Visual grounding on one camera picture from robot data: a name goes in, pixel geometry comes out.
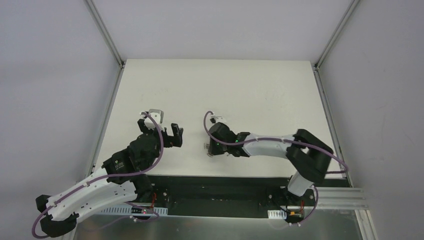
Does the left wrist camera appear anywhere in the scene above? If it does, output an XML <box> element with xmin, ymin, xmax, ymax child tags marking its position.
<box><xmin>137</xmin><ymin>109</ymin><xmax>164</xmax><ymax>131</ymax></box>

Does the white cable duct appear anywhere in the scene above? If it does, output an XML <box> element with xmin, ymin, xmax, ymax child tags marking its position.
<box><xmin>267</xmin><ymin>210</ymin><xmax>287</xmax><ymax>220</ymax></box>
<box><xmin>95</xmin><ymin>204</ymin><xmax>168</xmax><ymax>216</ymax></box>

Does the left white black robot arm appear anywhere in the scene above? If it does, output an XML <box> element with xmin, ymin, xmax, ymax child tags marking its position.
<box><xmin>31</xmin><ymin>115</ymin><xmax>184</xmax><ymax>239</ymax></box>

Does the aluminium frame rail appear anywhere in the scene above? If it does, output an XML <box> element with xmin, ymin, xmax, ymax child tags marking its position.
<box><xmin>313</xmin><ymin>0</ymin><xmax>378</xmax><ymax>240</ymax></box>
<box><xmin>59</xmin><ymin>0</ymin><xmax>125</xmax><ymax>240</ymax></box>

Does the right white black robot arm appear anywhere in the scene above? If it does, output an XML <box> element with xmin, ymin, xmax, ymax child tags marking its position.
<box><xmin>206</xmin><ymin>122</ymin><xmax>334</xmax><ymax>205</ymax></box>

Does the right white cable duct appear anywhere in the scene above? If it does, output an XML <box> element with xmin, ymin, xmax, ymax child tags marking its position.
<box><xmin>267</xmin><ymin>210</ymin><xmax>287</xmax><ymax>220</ymax></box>

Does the left white cable duct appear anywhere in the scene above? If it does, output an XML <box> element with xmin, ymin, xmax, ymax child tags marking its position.
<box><xmin>95</xmin><ymin>204</ymin><xmax>168</xmax><ymax>216</ymax></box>

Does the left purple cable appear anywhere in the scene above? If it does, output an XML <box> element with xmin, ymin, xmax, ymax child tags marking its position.
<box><xmin>31</xmin><ymin>111</ymin><xmax>166</xmax><ymax>239</ymax></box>

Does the right aluminium frame rail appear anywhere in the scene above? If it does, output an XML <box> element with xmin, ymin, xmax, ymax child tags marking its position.
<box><xmin>313</xmin><ymin>0</ymin><xmax>378</xmax><ymax>240</ymax></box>

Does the left aluminium frame rail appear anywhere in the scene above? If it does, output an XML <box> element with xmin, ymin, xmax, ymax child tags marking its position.
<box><xmin>59</xmin><ymin>0</ymin><xmax>125</xmax><ymax>240</ymax></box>

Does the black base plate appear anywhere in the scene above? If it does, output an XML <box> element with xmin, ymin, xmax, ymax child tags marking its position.
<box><xmin>119</xmin><ymin>175</ymin><xmax>316</xmax><ymax>220</ymax></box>

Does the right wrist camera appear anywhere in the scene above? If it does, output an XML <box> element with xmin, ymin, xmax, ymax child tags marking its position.
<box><xmin>209</xmin><ymin>114</ymin><xmax>227</xmax><ymax>124</ymax></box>

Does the front steel sheet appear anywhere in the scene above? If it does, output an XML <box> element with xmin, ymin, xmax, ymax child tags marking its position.
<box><xmin>74</xmin><ymin>212</ymin><xmax>362</xmax><ymax>240</ymax></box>

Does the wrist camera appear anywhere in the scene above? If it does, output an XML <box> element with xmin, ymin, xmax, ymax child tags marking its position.
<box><xmin>209</xmin><ymin>114</ymin><xmax>227</xmax><ymax>124</ymax></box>
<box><xmin>137</xmin><ymin>109</ymin><xmax>164</xmax><ymax>131</ymax></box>

